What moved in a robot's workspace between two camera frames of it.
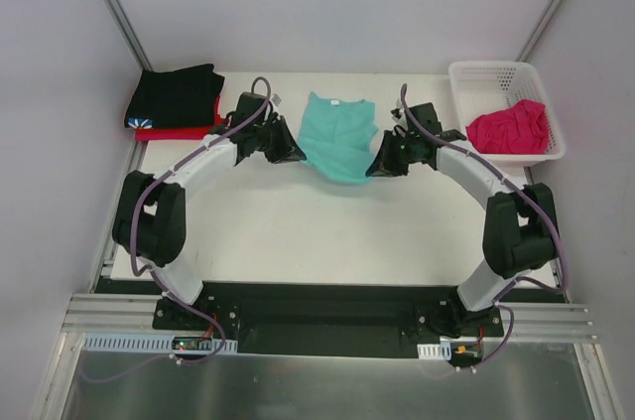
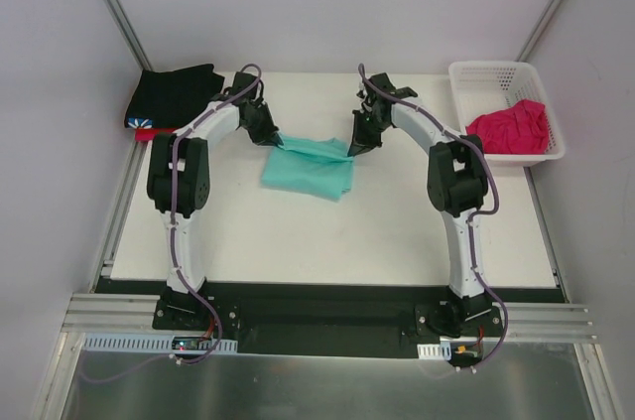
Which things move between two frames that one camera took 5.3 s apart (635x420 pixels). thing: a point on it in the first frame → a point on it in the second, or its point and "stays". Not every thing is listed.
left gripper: [273, 137] → [256, 119]
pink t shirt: [519, 129] stays
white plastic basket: [485, 87] stays
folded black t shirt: [174, 98] stays
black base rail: [333, 319] stays
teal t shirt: [335, 137] → [312, 168]
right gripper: [397, 151] → [367, 122]
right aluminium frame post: [556, 0] stays
